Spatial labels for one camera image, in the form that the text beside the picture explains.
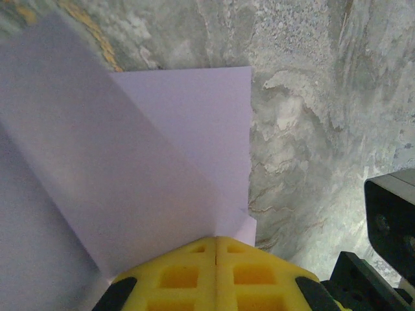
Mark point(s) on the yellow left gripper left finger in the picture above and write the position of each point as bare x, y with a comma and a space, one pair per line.
175, 285

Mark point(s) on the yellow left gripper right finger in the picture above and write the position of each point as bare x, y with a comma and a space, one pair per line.
259, 285

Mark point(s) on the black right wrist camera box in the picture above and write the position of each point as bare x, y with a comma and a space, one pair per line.
392, 220

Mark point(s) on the light purple paper sheet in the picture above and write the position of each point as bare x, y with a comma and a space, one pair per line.
97, 162

